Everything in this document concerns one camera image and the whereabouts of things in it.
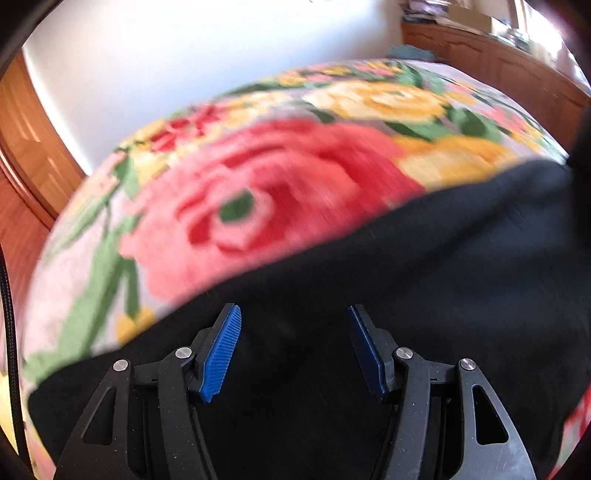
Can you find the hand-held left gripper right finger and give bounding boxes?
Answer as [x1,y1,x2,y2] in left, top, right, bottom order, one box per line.
[348,304,539,480]

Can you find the floral blanket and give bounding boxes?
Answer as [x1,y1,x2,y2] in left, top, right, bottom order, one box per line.
[18,59,591,480]

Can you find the black cable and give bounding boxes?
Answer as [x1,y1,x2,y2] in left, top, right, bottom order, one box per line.
[0,249,26,457]

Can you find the pile of papers and books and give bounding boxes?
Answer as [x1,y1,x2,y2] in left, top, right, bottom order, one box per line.
[402,0,455,24]

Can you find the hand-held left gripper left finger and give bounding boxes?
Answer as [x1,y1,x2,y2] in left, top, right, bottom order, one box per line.
[53,302,243,480]

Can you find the wooden headboard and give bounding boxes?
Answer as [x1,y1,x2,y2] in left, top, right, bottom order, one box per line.
[0,51,88,333]

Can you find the teal cloth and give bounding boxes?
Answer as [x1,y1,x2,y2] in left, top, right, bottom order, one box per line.
[387,44,437,62]

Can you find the black pants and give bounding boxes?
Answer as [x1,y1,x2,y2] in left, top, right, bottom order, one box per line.
[28,159,591,480]

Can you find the wooden cabinet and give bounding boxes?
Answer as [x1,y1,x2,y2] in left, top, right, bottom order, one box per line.
[401,21,591,153]

